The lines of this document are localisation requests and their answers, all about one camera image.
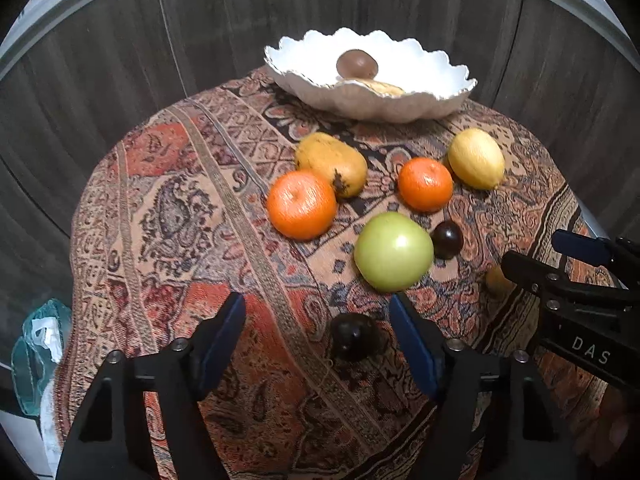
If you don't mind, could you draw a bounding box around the dark plum front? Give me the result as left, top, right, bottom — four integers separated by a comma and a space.
330, 312, 380, 362

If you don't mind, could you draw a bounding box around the green apple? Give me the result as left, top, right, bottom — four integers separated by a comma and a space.
354, 211, 435, 292

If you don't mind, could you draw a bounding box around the brown kiwi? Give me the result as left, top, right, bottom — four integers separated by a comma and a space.
336, 49, 378, 79

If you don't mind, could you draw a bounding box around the patterned paisley tablecloth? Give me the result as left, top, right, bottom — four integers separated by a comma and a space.
46, 70, 612, 479

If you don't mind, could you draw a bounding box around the white scalloped bowl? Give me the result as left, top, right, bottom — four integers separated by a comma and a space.
264, 27, 477, 124

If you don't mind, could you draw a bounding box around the yellow banana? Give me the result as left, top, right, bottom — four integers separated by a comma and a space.
345, 78, 405, 96

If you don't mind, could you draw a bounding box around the dark plum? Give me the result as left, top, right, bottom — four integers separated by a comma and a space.
330, 312, 380, 362
431, 220, 464, 260

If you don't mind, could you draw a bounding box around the yellow lemon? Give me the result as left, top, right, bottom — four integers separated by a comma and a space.
447, 128, 506, 191

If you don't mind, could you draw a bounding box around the small orange mandarin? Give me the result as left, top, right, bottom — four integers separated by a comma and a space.
397, 157, 454, 212

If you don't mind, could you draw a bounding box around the large orange mandarin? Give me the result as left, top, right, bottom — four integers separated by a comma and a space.
266, 170, 337, 242

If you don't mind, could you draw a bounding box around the person right hand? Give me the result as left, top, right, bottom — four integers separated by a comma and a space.
572, 384, 629, 479

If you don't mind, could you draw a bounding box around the yellow pear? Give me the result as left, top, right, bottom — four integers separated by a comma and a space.
295, 132, 368, 198

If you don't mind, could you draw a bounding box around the teal plastic bag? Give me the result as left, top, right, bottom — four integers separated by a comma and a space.
11, 298, 72, 417

